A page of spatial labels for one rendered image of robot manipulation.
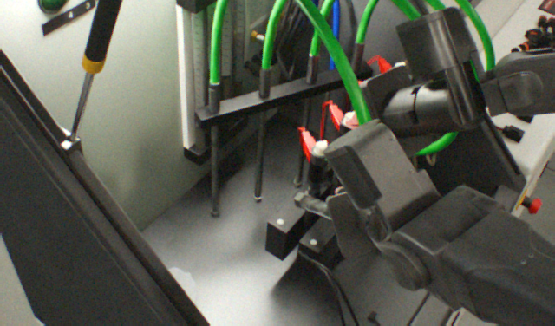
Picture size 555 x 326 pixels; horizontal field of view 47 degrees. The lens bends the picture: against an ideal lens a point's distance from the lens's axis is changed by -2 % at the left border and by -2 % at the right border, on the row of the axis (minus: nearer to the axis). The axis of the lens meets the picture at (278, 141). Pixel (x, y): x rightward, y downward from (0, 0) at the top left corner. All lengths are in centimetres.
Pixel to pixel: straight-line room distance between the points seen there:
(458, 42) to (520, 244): 28
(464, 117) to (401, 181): 17
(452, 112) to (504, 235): 23
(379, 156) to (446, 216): 7
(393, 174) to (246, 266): 68
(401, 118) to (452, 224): 25
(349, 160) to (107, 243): 30
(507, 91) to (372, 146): 18
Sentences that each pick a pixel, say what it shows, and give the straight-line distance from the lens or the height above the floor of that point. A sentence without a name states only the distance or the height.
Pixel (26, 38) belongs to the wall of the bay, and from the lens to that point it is 81.
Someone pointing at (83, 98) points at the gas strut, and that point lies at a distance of 62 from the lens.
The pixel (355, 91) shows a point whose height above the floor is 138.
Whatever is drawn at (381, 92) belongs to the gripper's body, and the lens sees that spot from 75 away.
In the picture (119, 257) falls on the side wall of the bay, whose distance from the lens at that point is 71.
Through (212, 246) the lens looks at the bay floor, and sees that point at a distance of 120.
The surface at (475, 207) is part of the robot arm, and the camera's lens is 50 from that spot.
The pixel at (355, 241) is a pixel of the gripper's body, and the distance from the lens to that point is 66.
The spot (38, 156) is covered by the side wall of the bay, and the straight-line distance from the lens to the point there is 70.
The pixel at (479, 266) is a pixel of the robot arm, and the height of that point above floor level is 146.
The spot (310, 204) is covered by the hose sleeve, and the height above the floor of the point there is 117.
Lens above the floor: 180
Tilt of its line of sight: 45 degrees down
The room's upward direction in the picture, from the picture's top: 5 degrees clockwise
